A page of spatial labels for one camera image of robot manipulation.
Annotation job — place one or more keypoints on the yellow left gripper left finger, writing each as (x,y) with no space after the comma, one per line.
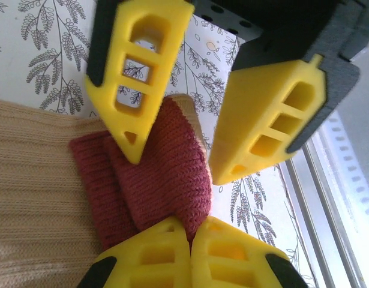
(133,270)

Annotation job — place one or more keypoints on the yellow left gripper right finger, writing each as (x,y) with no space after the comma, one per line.
(256,270)

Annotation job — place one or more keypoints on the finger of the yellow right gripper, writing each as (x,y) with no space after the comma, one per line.
(160,102)
(241,120)

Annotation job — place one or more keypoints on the beige and maroon sock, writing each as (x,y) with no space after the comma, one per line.
(37,180)

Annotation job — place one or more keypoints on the aluminium frame rail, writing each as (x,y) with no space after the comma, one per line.
(328,228)

